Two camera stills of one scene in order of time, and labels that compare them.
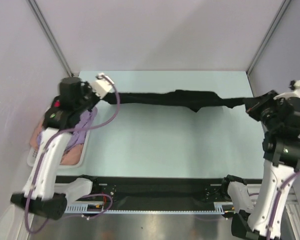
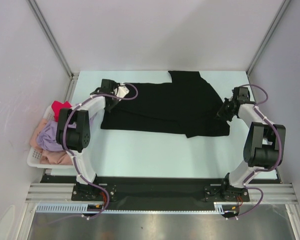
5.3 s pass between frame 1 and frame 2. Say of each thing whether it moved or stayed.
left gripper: moved
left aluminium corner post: stayed
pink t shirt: stayed
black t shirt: moved
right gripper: moved
